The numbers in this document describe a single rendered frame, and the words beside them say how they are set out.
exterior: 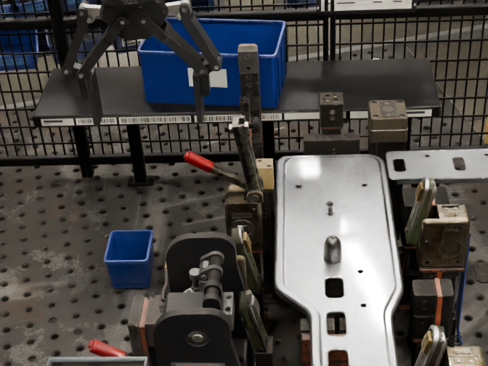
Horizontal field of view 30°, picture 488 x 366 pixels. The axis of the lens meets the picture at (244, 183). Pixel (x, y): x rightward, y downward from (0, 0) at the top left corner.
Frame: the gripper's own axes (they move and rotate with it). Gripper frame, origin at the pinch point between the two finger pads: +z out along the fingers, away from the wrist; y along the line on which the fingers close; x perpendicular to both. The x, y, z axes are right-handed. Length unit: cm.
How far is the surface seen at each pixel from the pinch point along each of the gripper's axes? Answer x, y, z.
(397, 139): 59, 40, 45
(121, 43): 207, -48, 98
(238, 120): 35.9, 8.7, 24.7
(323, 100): 64, 25, 38
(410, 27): 305, 74, 146
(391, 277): 17, 35, 46
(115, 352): -12.5, -7.1, 32.1
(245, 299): 1.9, 10.6, 36.0
